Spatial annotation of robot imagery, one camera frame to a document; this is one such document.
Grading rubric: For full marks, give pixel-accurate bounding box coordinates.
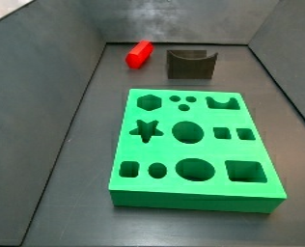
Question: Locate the red hexagon prism block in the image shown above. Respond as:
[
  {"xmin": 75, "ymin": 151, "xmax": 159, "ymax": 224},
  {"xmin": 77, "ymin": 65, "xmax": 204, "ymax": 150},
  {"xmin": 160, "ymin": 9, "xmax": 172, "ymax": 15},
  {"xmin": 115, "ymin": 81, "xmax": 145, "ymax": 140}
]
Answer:
[{"xmin": 125, "ymin": 41, "xmax": 153, "ymax": 69}]

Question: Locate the green shape sorter board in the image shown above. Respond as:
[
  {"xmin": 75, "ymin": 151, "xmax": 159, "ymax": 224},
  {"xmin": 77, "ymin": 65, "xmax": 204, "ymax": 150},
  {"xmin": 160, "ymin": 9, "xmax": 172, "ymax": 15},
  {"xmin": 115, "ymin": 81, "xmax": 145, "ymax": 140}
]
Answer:
[{"xmin": 108, "ymin": 89, "xmax": 286, "ymax": 213}]

